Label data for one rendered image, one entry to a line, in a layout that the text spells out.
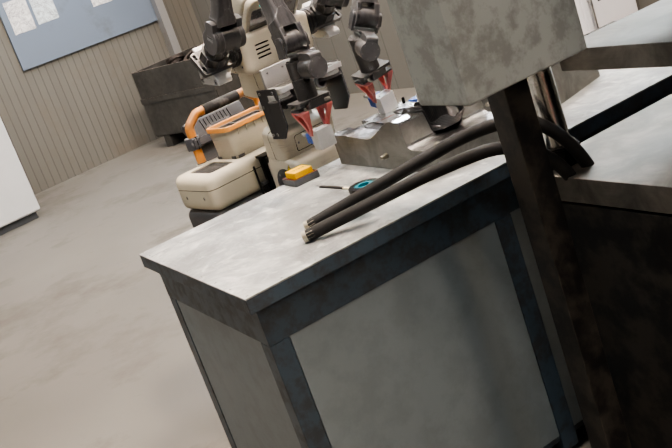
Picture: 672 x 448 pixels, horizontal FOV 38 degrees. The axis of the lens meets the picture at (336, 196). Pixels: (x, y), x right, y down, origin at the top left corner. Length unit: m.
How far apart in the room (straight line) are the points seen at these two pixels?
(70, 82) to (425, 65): 7.82
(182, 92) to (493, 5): 6.98
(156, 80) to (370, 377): 6.86
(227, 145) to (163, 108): 5.64
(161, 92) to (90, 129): 0.98
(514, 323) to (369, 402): 0.43
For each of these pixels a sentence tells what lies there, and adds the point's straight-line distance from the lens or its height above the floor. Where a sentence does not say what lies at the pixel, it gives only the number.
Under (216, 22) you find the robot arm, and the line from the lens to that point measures 2.82.
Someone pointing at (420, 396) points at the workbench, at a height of 0.38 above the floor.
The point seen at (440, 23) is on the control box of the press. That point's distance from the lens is 1.75.
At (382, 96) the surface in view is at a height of 0.94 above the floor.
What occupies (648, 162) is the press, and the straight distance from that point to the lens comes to 2.12.
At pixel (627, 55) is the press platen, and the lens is 2.05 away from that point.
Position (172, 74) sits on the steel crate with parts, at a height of 0.64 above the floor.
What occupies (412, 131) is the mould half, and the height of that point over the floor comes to 0.90.
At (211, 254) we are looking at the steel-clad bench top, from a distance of 2.41.
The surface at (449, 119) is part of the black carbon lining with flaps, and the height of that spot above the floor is 0.89.
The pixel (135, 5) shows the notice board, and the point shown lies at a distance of 9.84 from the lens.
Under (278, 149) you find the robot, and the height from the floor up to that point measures 0.84.
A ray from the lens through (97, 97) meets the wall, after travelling 9.60.
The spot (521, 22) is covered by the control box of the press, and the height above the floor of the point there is 1.17.
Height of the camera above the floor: 1.46
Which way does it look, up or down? 15 degrees down
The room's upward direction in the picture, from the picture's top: 19 degrees counter-clockwise
